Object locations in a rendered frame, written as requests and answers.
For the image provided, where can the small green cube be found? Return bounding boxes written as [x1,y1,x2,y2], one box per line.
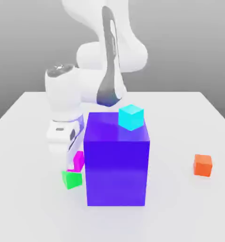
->
[61,170,83,190]

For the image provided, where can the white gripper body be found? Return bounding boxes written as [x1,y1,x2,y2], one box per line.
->
[66,115,85,170]

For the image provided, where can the small cyan cube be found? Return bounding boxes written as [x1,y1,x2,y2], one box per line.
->
[118,104,145,131]

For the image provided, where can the small magenta cube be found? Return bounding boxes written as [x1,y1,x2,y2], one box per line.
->
[67,150,85,173]

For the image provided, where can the large blue box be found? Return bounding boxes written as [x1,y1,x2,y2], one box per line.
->
[83,112,150,207]

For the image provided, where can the small orange cube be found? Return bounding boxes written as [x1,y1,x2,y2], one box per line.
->
[193,154,213,178]

